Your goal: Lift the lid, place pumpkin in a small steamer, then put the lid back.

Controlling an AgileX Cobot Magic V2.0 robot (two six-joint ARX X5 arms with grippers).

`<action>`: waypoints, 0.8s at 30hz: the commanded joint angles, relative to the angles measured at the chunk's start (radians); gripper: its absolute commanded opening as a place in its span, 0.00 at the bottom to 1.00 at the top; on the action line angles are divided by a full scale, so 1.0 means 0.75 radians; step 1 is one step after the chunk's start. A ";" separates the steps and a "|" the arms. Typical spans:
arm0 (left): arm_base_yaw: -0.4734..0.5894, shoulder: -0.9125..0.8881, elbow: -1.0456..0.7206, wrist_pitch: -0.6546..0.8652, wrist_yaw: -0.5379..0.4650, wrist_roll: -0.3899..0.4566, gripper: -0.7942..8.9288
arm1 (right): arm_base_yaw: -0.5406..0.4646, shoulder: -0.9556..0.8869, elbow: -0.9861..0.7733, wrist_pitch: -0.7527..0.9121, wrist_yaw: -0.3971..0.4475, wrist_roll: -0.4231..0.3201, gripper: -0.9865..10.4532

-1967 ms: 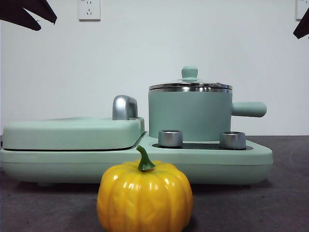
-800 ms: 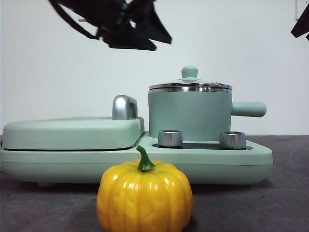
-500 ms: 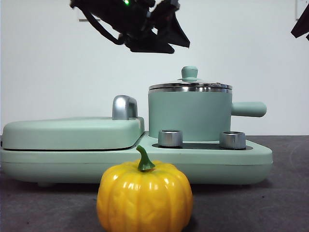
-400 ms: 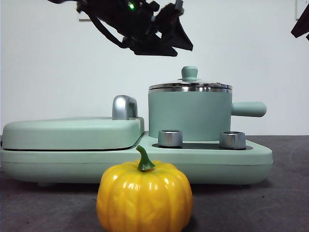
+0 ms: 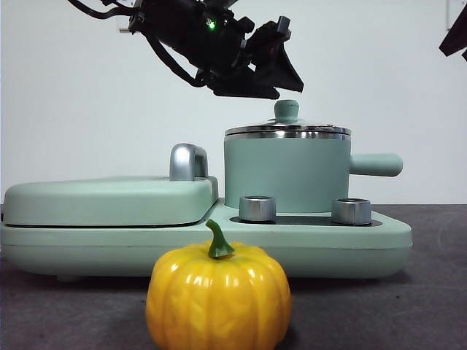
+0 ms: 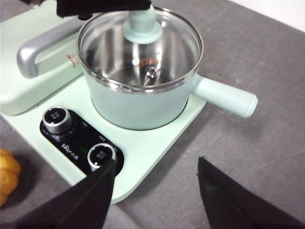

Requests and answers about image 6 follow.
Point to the silver control knob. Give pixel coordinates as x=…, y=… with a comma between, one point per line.
x=56, y=118
x=101, y=155

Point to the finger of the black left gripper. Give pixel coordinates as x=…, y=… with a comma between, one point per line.
x=102, y=6

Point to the mint green breakfast machine base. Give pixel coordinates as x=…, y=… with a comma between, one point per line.
x=152, y=148

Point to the glass lid with green knob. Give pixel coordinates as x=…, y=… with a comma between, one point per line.
x=141, y=31

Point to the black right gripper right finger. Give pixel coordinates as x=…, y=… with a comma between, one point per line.
x=233, y=207

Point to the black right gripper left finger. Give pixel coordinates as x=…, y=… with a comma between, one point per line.
x=78, y=205

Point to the yellow toy pumpkin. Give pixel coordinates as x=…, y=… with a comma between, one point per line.
x=8, y=176

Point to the mint green steamer pot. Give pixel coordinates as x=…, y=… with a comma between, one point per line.
x=143, y=109

